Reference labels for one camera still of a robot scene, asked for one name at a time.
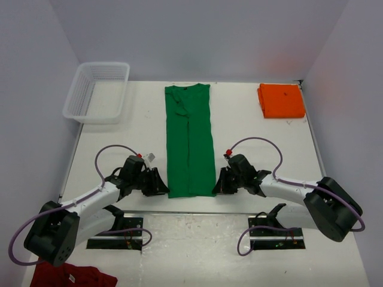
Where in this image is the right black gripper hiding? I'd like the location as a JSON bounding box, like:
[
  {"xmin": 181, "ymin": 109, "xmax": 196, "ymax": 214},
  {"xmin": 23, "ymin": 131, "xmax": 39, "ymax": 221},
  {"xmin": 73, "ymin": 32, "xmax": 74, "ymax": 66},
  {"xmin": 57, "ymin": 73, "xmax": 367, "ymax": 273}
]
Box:
[{"xmin": 212, "ymin": 167, "xmax": 246, "ymax": 195}]

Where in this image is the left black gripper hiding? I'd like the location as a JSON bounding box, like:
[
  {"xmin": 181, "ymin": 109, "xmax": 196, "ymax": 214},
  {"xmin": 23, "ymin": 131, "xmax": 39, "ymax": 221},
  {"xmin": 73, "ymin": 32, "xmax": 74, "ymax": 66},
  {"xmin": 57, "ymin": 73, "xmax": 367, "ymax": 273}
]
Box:
[{"xmin": 131, "ymin": 167, "xmax": 169, "ymax": 196}]

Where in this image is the green t-shirt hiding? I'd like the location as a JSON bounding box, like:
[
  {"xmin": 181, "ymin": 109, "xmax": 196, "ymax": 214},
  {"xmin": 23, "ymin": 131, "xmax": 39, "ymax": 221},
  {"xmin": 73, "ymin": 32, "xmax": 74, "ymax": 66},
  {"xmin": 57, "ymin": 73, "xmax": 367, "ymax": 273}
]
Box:
[{"xmin": 165, "ymin": 83, "xmax": 216, "ymax": 199}]

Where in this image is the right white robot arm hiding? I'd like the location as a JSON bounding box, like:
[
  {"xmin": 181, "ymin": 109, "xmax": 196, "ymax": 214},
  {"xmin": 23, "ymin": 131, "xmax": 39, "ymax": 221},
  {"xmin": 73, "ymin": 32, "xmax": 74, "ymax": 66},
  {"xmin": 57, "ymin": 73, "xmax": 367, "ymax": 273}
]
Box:
[{"xmin": 212, "ymin": 154, "xmax": 363, "ymax": 242}]

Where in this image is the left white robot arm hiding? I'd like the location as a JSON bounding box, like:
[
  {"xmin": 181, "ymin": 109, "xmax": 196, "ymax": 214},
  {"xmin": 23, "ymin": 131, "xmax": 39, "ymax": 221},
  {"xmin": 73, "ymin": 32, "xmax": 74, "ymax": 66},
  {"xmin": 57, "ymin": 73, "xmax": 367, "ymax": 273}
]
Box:
[{"xmin": 24, "ymin": 155, "xmax": 170, "ymax": 267}]

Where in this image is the folded orange t-shirt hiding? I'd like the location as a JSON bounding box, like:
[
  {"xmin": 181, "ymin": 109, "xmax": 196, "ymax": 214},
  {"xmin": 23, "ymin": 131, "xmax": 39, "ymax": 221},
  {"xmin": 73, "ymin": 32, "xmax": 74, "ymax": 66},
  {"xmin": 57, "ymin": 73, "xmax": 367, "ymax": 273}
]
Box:
[{"xmin": 257, "ymin": 83, "xmax": 306, "ymax": 118}]

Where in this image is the white plastic basket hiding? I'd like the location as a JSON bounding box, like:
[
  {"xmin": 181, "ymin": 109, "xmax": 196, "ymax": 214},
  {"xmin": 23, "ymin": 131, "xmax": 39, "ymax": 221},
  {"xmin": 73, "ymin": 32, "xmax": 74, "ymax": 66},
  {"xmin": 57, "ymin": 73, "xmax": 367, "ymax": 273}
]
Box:
[{"xmin": 62, "ymin": 62, "xmax": 130, "ymax": 124}]

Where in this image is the dark red t-shirt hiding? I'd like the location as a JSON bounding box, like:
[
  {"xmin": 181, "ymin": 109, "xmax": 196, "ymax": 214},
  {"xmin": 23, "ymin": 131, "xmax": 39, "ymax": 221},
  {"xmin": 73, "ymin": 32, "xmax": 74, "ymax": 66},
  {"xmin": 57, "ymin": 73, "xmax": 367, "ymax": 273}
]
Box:
[{"xmin": 30, "ymin": 262, "xmax": 118, "ymax": 286}]

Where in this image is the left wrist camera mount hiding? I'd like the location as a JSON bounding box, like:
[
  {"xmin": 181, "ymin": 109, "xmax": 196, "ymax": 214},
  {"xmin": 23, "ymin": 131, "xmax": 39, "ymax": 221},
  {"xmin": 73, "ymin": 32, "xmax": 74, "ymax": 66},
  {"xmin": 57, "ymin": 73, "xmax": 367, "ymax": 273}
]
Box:
[{"xmin": 137, "ymin": 152, "xmax": 156, "ymax": 169}]

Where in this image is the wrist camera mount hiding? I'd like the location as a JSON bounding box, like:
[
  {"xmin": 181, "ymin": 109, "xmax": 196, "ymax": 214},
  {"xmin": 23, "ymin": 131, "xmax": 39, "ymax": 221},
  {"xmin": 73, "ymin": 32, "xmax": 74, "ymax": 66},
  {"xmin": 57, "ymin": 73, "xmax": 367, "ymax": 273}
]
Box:
[
  {"xmin": 224, "ymin": 149, "xmax": 236, "ymax": 161},
  {"xmin": 137, "ymin": 152, "xmax": 156, "ymax": 169}
]

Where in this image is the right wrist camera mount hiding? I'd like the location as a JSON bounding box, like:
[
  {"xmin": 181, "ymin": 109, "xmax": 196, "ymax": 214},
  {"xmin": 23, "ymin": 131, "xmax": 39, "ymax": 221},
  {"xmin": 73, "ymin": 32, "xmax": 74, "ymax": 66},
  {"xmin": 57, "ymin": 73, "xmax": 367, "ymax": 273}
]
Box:
[{"xmin": 224, "ymin": 149, "xmax": 236, "ymax": 161}]

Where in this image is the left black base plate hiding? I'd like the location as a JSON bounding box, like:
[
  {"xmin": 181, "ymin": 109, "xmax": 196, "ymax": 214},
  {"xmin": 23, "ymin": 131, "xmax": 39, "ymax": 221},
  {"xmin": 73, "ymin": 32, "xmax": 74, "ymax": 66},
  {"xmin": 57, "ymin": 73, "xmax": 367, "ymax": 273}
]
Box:
[{"xmin": 86, "ymin": 212, "xmax": 144, "ymax": 250}]

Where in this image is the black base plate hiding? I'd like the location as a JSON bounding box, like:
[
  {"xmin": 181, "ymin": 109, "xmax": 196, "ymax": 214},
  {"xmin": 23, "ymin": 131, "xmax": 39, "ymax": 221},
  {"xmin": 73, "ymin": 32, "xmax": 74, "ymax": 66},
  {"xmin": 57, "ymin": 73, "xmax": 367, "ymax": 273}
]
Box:
[
  {"xmin": 249, "ymin": 228, "xmax": 306, "ymax": 251},
  {"xmin": 86, "ymin": 212, "xmax": 144, "ymax": 250}
]

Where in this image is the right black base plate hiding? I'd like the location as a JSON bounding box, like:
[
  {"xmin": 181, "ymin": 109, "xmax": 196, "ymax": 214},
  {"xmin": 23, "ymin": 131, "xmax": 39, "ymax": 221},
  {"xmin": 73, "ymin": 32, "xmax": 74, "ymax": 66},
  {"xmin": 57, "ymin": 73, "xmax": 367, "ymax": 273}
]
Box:
[{"xmin": 249, "ymin": 228, "xmax": 306, "ymax": 251}]

